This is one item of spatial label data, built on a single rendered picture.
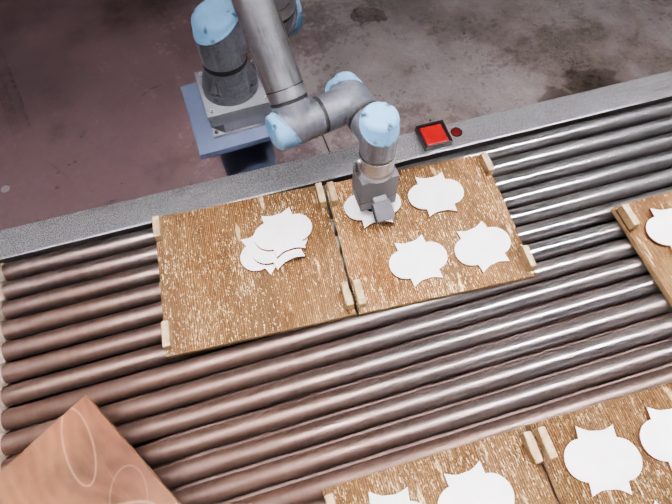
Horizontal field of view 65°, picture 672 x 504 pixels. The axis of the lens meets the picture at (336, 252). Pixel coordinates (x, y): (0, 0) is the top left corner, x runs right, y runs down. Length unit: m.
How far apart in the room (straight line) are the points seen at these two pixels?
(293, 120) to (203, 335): 0.49
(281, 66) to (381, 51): 2.03
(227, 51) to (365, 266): 0.62
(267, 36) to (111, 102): 2.05
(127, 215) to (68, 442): 0.56
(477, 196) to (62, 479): 1.03
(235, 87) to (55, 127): 1.69
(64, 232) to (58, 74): 1.93
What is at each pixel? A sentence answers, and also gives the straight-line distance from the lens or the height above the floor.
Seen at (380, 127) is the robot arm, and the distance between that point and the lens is 1.00.
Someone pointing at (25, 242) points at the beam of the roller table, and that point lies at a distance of 1.46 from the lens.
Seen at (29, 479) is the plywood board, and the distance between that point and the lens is 1.11.
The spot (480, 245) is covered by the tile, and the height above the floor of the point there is 0.94.
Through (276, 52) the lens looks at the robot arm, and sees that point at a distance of 1.02.
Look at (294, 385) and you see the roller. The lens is 1.13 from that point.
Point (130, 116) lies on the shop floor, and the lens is 2.91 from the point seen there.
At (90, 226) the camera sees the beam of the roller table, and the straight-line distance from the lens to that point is 1.41.
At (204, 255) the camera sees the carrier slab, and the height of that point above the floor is 0.94.
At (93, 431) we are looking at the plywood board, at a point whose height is 1.04.
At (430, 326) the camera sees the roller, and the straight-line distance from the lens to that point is 1.18.
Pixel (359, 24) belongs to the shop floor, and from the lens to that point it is 3.19.
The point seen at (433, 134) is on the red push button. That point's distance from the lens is 1.43.
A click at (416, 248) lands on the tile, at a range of 1.22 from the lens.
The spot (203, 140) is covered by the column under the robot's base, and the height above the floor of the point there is 0.87.
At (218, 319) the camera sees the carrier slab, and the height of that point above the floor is 0.94.
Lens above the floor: 2.01
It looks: 62 degrees down
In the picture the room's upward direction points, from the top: 2 degrees counter-clockwise
